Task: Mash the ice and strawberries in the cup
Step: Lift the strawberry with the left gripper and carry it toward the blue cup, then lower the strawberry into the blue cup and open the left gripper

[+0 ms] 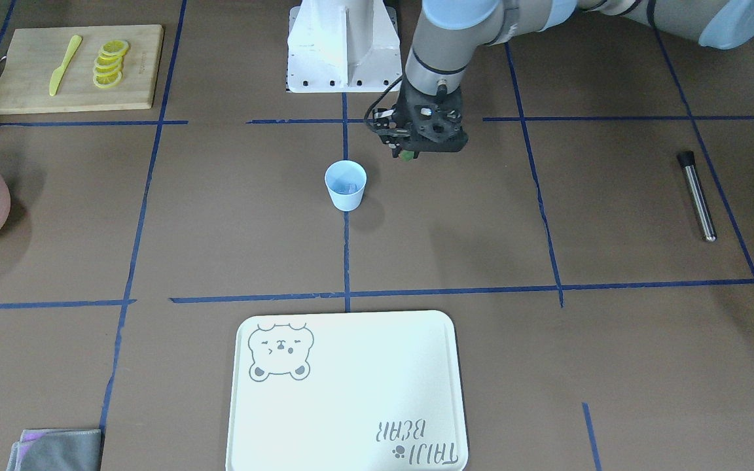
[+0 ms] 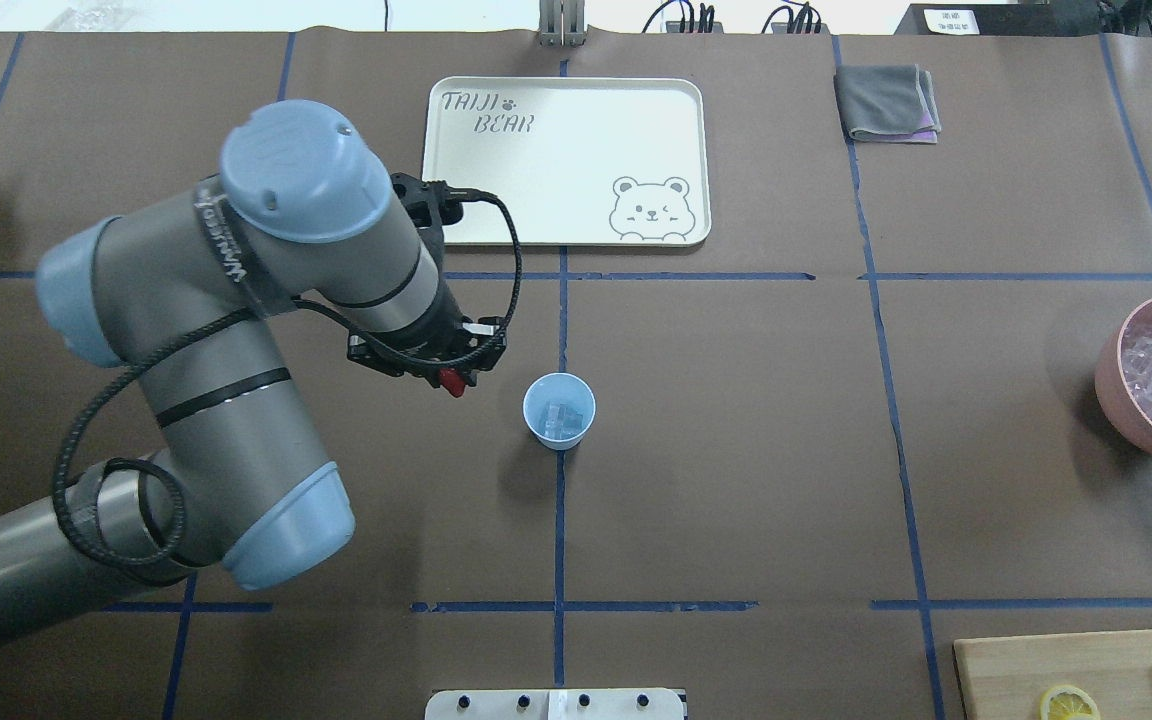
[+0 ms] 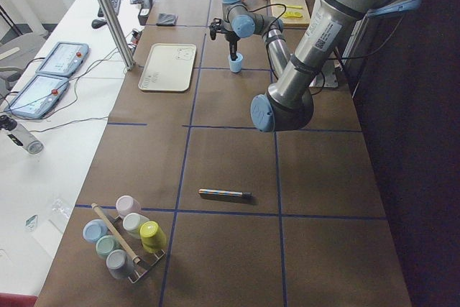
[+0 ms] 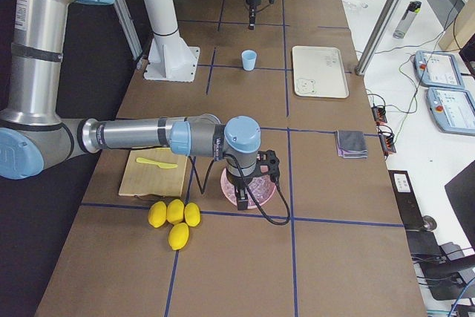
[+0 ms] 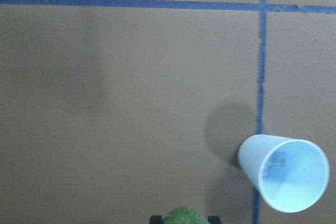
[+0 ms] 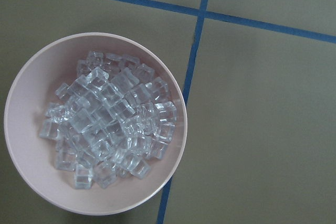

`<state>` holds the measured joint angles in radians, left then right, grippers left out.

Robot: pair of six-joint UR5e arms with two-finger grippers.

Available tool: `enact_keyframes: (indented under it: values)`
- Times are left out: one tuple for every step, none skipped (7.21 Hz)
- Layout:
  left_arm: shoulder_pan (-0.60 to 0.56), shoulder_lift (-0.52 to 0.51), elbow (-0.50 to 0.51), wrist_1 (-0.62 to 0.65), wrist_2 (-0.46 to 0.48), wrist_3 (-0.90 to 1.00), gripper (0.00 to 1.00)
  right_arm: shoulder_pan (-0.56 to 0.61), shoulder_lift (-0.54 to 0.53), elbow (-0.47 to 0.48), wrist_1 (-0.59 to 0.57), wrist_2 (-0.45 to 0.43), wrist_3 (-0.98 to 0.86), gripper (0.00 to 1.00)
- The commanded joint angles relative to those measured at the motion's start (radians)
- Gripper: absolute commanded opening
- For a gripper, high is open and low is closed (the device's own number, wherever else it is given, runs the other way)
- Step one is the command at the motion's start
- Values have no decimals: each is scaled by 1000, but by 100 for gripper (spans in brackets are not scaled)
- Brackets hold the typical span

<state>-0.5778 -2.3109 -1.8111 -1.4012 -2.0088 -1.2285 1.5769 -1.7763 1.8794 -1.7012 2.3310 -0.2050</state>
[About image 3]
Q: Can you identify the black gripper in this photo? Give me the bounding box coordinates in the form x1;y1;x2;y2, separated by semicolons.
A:
209;18;240;60

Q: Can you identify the light blue plastic cup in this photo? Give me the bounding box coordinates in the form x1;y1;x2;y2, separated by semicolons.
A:
228;52;244;73

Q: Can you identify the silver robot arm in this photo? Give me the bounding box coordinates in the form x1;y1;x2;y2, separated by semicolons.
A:
210;0;422;132

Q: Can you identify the pink cup on rack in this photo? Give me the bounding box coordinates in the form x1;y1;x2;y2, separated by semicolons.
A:
115;195;142;219

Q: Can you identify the pale green cup on rack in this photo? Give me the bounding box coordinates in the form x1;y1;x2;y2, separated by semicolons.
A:
123;212;149;239

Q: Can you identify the yellow-green plastic cup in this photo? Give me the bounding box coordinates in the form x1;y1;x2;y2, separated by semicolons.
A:
139;221;167;253

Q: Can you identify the blue cup on rack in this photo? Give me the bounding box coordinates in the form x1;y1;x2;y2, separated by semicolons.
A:
83;219;108;243

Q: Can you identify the mint cup on rack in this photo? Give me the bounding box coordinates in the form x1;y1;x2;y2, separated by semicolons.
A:
96;235;120;260

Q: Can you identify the grey cup on rack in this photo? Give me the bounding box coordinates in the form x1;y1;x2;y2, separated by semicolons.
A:
106;249;134;279

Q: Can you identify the cream bear tray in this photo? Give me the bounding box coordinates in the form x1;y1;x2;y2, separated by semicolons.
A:
138;43;196;92

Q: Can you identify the lemon slices row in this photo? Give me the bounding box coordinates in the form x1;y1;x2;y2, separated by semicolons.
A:
282;12;303;19

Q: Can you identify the yellow plastic knife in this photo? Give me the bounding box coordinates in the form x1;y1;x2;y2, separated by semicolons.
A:
275;4;303;9

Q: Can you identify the wooden cutting board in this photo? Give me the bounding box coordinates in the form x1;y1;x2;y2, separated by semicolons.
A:
270;0;311;27

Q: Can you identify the grey folded cloth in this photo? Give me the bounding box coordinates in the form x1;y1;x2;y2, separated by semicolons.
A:
156;13;178;27

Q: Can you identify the steel muddler black tip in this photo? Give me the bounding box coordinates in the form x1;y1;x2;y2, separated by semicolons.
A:
198;188;252;199

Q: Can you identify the upper teach pendant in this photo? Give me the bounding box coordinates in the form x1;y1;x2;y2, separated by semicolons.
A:
36;42;90;78

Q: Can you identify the teach pendant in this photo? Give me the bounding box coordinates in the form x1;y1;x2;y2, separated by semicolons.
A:
36;42;90;78
6;73;69;119

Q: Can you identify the lower teach pendant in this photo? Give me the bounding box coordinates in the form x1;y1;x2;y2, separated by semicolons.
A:
6;73;69;119

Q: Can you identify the clear water bottle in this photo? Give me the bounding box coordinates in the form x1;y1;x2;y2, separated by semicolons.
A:
1;115;44;155

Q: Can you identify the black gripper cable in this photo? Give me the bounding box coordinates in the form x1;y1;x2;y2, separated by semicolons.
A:
245;1;288;20

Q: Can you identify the aluminium frame post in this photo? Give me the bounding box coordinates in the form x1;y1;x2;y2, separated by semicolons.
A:
98;0;135;70

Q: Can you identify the white wire cup rack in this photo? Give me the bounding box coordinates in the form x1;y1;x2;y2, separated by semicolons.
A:
91;203;166;284

